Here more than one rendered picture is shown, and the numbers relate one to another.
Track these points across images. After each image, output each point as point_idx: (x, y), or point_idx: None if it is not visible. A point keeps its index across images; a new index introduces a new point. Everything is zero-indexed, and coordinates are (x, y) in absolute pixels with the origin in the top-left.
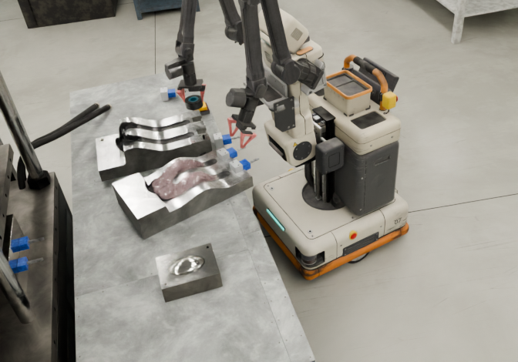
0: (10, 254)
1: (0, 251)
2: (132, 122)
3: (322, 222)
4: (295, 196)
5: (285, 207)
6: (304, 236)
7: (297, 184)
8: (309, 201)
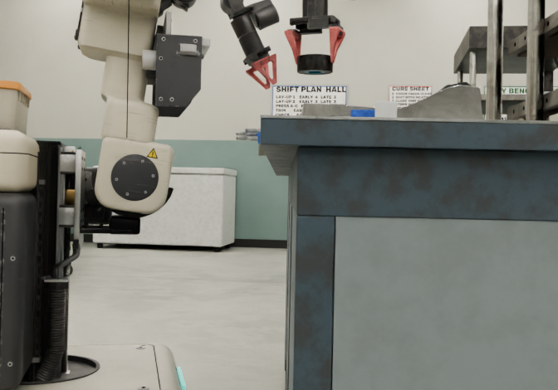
0: (553, 117)
1: (526, 75)
2: (446, 85)
3: (105, 350)
4: (108, 374)
5: (148, 368)
6: (156, 347)
7: (78, 384)
8: (87, 372)
